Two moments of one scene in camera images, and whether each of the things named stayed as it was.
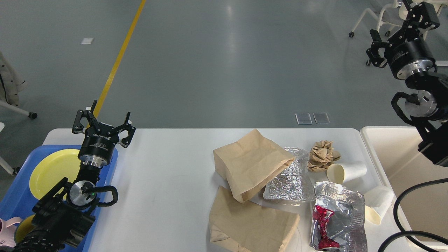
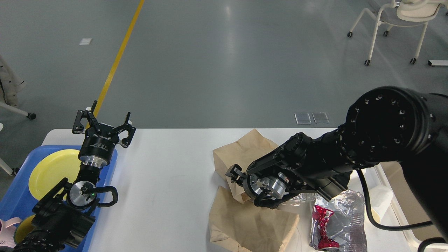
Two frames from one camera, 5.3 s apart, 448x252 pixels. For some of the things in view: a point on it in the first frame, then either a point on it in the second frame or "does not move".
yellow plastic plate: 53,167 does not move
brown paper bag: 249,163 does not move
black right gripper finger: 372,53 to 235,174
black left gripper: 98,145 does not move
